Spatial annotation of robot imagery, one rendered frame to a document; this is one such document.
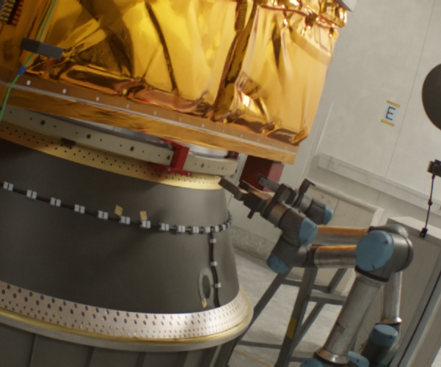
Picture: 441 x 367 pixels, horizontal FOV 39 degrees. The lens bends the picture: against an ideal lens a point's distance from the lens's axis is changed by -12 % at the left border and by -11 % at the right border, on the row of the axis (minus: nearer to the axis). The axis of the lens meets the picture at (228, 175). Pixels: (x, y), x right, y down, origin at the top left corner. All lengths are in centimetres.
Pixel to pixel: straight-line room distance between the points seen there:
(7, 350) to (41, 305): 20
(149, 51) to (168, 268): 69
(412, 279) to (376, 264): 356
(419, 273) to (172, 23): 383
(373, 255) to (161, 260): 68
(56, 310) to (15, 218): 29
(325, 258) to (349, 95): 767
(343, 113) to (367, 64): 84
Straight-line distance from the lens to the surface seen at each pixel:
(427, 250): 539
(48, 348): 196
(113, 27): 176
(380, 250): 187
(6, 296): 188
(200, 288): 230
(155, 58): 195
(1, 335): 193
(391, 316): 271
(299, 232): 212
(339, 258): 216
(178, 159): 216
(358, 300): 193
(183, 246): 224
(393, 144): 954
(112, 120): 197
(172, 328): 214
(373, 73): 975
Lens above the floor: 191
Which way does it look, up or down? 5 degrees down
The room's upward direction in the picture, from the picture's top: 19 degrees clockwise
